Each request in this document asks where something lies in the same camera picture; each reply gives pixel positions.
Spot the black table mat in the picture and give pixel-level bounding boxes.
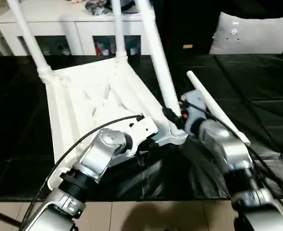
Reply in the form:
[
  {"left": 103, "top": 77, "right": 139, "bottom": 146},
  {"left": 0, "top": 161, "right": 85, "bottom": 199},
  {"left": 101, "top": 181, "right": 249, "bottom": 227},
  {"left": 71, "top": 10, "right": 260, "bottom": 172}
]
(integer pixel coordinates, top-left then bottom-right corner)
[{"left": 0, "top": 52, "right": 283, "bottom": 203}]

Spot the white plastic table leg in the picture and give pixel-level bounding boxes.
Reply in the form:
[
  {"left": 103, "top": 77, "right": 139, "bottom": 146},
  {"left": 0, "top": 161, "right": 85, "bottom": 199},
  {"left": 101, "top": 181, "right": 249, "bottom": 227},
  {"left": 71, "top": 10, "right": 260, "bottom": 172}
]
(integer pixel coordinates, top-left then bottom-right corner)
[
  {"left": 111, "top": 0, "right": 129, "bottom": 64},
  {"left": 6, "top": 0, "right": 54, "bottom": 81},
  {"left": 135, "top": 0, "right": 183, "bottom": 117},
  {"left": 186, "top": 71, "right": 251, "bottom": 146}
]

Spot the white glass-door cabinet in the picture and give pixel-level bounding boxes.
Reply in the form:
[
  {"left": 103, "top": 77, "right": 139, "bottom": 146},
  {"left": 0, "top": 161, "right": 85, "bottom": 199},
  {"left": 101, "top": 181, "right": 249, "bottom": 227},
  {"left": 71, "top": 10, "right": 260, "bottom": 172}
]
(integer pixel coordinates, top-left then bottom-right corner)
[{"left": 0, "top": 0, "right": 155, "bottom": 56}]

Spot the black cabinet with yellow label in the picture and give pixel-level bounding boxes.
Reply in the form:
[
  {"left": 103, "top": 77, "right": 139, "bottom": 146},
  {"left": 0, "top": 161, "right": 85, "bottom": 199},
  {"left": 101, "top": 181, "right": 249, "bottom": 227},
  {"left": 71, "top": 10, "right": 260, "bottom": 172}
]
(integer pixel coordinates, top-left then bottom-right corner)
[{"left": 152, "top": 0, "right": 220, "bottom": 56}]

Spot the white plastic table top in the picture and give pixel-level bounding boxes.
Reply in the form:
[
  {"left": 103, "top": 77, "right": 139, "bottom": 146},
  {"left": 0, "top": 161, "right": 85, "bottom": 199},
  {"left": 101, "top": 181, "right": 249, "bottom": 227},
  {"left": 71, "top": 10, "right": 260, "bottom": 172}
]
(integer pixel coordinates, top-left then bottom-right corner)
[{"left": 44, "top": 54, "right": 189, "bottom": 189}]

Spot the black table frame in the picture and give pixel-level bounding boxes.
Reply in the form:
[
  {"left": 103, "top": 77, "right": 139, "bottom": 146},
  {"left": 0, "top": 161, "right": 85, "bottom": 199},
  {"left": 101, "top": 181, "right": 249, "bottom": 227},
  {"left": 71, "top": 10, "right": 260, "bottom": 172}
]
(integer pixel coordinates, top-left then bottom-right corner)
[{"left": 0, "top": 207, "right": 22, "bottom": 228}]

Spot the grey cushion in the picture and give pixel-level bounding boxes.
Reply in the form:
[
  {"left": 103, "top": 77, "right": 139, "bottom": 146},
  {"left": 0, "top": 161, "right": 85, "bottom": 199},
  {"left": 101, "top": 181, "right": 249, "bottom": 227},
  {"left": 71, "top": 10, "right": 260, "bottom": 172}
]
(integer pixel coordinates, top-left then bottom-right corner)
[{"left": 209, "top": 12, "right": 283, "bottom": 55}]

